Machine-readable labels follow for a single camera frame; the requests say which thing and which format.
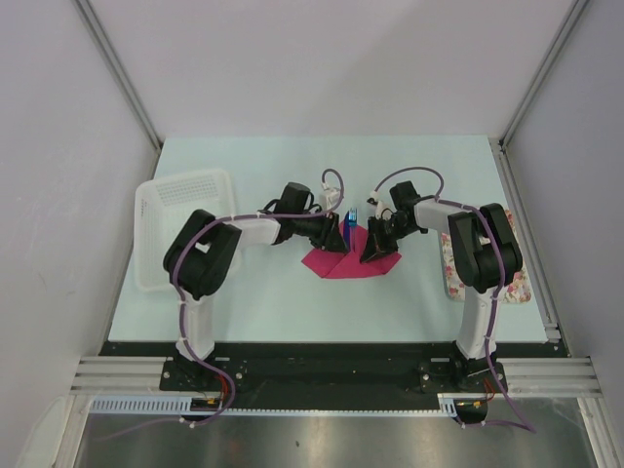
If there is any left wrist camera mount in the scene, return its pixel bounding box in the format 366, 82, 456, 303
319, 182, 342, 212

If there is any white plastic basket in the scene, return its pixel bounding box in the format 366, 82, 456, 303
133, 169, 235, 293

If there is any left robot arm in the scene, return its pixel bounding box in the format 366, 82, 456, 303
163, 182, 348, 390

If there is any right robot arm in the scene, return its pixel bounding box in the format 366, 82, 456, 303
360, 181, 524, 391

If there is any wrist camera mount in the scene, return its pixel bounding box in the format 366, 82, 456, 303
319, 182, 342, 212
367, 190, 393, 219

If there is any aluminium frame rail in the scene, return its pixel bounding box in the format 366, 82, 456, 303
70, 356, 166, 395

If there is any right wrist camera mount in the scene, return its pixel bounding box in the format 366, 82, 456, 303
367, 190, 393, 219

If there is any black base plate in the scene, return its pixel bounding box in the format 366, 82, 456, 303
99, 339, 569, 411

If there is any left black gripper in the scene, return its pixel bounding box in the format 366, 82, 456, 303
292, 208, 348, 254

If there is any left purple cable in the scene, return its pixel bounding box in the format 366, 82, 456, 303
168, 169, 346, 431

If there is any pink paper napkin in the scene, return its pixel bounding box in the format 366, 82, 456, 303
301, 225, 402, 280

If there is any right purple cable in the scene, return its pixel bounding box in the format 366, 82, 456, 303
370, 167, 537, 435

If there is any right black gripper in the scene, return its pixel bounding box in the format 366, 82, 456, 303
361, 215, 417, 263

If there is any purple cable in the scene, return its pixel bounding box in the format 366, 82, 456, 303
168, 169, 346, 431
370, 167, 537, 435

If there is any floral cloth mat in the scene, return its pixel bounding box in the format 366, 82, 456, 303
440, 204, 531, 303

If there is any white slotted cable duct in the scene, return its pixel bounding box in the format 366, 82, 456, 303
90, 396, 457, 417

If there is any blue metallic fork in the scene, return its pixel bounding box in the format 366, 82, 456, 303
342, 208, 358, 252

